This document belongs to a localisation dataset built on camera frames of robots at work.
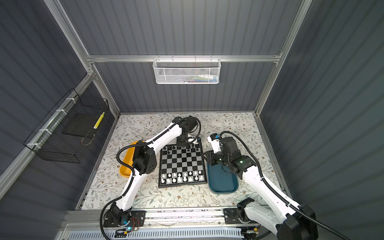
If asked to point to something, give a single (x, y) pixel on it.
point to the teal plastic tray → (221, 181)
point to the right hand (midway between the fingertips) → (206, 155)
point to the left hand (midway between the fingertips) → (181, 140)
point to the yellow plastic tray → (126, 170)
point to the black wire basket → (65, 135)
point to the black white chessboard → (181, 165)
